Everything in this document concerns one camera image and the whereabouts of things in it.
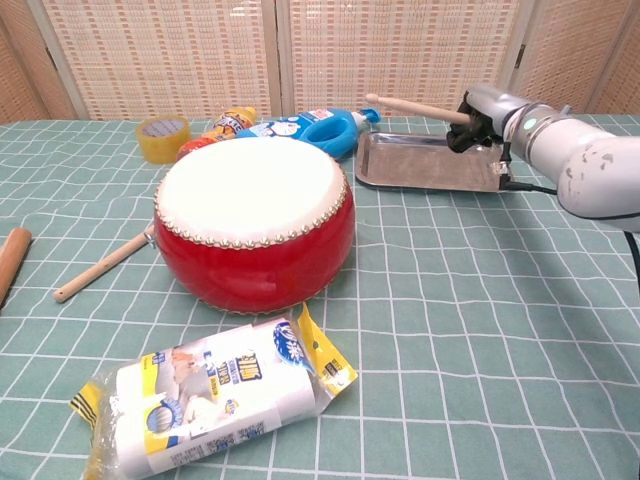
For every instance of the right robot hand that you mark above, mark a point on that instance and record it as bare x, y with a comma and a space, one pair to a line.
487, 107

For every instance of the wooden drumstick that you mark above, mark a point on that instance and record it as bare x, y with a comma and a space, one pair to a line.
420, 107
100, 269

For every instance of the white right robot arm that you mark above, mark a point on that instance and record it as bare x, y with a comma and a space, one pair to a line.
600, 170

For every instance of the metal tray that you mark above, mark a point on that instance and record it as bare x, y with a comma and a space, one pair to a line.
415, 165

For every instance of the red drum white skin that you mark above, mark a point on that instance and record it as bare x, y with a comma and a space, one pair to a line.
250, 200

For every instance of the black screen hinge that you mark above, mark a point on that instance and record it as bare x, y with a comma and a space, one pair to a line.
521, 52

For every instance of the blue detergent bottle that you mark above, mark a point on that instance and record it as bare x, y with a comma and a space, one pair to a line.
280, 128

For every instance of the green checkered tablecloth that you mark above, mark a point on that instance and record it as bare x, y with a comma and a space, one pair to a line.
500, 350

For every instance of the orange drink bottle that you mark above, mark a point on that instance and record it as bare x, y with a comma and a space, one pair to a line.
230, 125

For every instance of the woven bamboo folding screen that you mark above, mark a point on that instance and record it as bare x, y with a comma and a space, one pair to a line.
175, 60

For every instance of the yellow tape roll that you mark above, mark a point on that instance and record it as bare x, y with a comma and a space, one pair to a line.
162, 147

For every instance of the thick wooden rod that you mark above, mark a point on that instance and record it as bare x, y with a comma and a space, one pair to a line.
12, 255

